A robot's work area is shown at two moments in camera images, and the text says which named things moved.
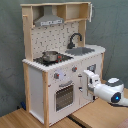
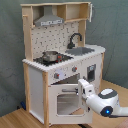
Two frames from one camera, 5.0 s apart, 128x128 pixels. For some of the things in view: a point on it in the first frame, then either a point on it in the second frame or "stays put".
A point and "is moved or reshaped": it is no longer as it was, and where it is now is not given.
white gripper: (93, 78) → (85, 90)
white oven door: (64, 96) is moved or reshaped
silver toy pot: (50, 56) stays put
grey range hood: (48, 18) stays put
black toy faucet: (71, 45) stays put
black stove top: (60, 58) stays put
